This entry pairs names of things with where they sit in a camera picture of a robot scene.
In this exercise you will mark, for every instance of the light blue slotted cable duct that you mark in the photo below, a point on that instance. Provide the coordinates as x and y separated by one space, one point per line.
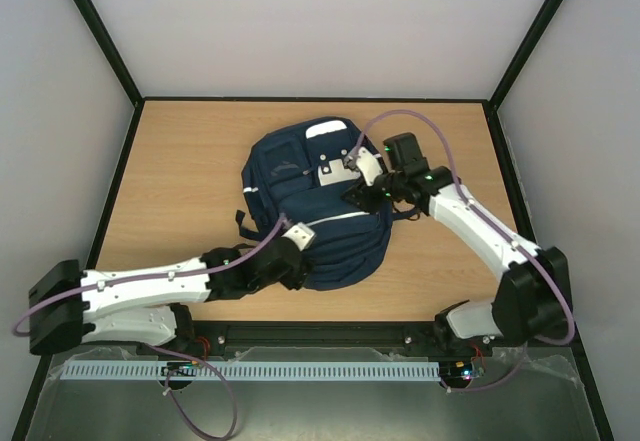
252 371

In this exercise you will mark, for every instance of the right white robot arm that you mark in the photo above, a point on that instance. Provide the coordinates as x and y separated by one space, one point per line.
531 301

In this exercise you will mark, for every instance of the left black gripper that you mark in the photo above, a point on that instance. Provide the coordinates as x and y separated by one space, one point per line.
297 278

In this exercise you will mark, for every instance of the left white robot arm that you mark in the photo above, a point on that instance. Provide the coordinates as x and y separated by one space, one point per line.
70 306

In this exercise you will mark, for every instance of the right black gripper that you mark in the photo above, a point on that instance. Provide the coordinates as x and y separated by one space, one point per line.
367 193

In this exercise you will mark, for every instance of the black aluminium frame rail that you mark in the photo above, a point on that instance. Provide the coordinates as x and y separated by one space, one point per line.
414 338

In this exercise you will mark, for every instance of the navy blue student backpack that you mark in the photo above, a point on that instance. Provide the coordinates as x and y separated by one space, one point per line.
298 171

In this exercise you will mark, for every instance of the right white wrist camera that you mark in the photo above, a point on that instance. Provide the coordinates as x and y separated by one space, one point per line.
364 162

